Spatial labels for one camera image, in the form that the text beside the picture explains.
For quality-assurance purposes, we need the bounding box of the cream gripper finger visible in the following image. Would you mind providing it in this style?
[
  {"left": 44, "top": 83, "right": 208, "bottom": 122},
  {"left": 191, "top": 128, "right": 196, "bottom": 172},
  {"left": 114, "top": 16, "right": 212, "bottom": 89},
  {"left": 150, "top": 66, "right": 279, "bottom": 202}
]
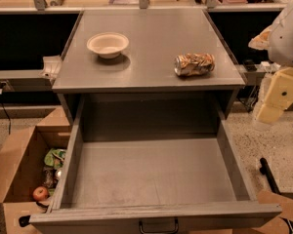
[
  {"left": 256, "top": 67, "right": 293, "bottom": 124},
  {"left": 248, "top": 26, "right": 272, "bottom": 51}
]

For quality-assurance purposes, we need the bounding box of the orange soda can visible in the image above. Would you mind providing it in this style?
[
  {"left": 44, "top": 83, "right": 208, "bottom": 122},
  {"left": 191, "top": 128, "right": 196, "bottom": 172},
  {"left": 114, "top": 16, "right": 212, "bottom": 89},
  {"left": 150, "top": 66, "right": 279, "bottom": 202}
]
[{"left": 175, "top": 54, "right": 215, "bottom": 77}]

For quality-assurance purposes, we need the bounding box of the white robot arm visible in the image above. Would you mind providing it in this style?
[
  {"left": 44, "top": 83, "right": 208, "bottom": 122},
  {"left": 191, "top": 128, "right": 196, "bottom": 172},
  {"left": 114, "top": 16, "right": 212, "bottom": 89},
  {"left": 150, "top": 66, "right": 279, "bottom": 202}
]
[{"left": 248, "top": 0, "right": 293, "bottom": 125}]

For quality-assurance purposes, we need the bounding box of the open grey top drawer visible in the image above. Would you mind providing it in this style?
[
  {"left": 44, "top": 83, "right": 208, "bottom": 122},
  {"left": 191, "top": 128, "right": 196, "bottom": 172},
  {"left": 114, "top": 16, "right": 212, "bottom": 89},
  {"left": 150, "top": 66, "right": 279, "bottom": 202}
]
[{"left": 28, "top": 95, "right": 283, "bottom": 234}]

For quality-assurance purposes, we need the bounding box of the black bar on floor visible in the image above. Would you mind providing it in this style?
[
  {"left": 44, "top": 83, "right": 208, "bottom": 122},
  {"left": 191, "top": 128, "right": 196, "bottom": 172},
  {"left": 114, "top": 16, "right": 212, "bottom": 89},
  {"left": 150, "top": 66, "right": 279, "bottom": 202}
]
[{"left": 260, "top": 158, "right": 280, "bottom": 195}]

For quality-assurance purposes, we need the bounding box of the white paper bowl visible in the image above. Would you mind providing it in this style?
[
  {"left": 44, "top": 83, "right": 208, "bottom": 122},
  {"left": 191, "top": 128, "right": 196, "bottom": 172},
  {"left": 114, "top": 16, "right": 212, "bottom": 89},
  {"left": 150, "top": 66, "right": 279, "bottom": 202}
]
[{"left": 87, "top": 32, "right": 129, "bottom": 59}]

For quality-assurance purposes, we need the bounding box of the green chip bag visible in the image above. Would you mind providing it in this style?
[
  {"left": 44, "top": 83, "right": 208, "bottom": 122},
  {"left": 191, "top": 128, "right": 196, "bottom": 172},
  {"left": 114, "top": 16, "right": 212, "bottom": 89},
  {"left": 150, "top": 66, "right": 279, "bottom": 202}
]
[{"left": 44, "top": 148, "right": 66, "bottom": 170}]

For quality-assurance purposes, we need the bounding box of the red apple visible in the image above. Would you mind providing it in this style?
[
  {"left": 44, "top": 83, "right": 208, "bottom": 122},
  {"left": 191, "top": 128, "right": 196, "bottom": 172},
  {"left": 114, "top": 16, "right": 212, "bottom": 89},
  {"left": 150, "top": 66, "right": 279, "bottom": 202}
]
[{"left": 32, "top": 186, "right": 49, "bottom": 202}]

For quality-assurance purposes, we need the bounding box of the brown cardboard box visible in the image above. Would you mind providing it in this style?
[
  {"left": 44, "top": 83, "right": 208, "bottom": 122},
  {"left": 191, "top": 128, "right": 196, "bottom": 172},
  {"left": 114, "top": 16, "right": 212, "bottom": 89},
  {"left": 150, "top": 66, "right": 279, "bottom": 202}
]
[{"left": 0, "top": 107, "right": 71, "bottom": 234}]

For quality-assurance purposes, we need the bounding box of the black drawer handle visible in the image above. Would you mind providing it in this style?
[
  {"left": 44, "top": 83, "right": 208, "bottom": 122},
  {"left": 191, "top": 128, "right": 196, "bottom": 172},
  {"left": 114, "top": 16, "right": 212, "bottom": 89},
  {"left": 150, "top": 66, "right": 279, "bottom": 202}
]
[{"left": 139, "top": 218, "right": 179, "bottom": 234}]

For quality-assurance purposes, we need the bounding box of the white plastic bracket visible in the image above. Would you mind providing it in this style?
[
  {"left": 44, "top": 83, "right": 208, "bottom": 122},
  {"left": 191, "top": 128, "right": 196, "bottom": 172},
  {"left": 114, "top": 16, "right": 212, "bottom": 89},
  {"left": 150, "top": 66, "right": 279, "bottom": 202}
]
[{"left": 39, "top": 56, "right": 63, "bottom": 80}]

